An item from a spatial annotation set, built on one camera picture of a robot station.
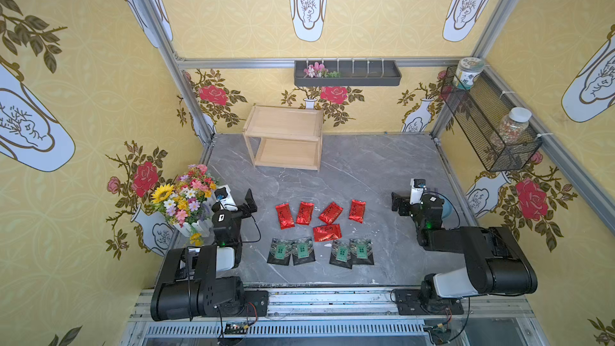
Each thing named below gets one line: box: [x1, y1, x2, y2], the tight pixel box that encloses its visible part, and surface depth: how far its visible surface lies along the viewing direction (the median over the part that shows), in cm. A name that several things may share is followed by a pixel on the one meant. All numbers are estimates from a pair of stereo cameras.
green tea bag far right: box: [349, 237, 374, 266], surface depth 86 cm
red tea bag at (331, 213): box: [318, 201, 344, 225], surface depth 94 cm
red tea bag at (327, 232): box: [312, 223, 342, 243], surface depth 90 cm
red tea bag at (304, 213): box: [296, 201, 315, 226], surface depth 94 cm
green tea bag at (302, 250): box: [291, 237, 316, 266], surface depth 86 cm
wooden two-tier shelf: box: [242, 104, 325, 173], surface depth 108 cm
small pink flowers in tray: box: [302, 61, 341, 79], surface depth 89 cm
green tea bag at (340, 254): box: [329, 239, 354, 270], surface depth 85 cm
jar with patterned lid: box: [453, 56, 486, 91], surface depth 87 cm
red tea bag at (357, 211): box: [348, 199, 366, 224], surface depth 94 cm
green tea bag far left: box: [266, 237, 293, 266], surface depth 86 cm
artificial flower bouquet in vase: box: [151, 164, 218, 246], surface depth 81 cm
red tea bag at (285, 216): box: [275, 202, 295, 230], surface depth 94 cm
